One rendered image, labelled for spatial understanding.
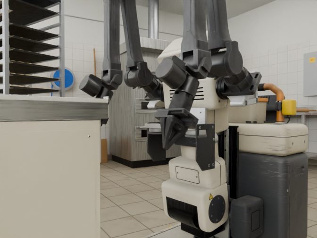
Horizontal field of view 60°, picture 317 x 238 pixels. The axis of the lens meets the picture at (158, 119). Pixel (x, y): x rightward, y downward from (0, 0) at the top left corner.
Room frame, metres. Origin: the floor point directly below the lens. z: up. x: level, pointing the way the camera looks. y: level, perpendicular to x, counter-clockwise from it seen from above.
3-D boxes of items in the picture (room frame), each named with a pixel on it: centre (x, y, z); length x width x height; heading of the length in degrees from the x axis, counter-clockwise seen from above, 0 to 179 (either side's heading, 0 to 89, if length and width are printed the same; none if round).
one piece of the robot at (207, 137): (1.05, -0.09, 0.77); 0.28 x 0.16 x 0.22; 42
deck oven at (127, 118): (4.97, -0.03, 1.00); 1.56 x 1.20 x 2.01; 121
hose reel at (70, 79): (4.63, 1.62, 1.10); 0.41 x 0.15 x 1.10; 121
